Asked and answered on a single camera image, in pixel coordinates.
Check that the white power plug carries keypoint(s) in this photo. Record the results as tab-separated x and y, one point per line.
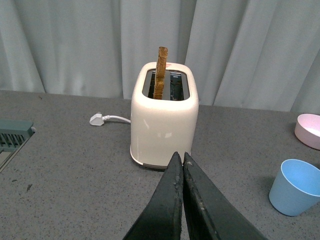
96	120

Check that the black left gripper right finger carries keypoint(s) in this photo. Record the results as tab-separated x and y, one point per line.
209	215

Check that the pink bowl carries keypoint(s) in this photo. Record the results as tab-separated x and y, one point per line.
307	130

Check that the cream two-slot toaster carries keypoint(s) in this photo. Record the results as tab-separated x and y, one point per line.
158	128

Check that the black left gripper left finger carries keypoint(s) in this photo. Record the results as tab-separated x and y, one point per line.
161	219

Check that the blue cup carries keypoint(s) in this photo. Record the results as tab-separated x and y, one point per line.
296	187

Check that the green dish rack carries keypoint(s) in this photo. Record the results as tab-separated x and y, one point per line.
13	136

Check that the brown toast slice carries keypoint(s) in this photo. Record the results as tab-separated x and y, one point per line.
160	71

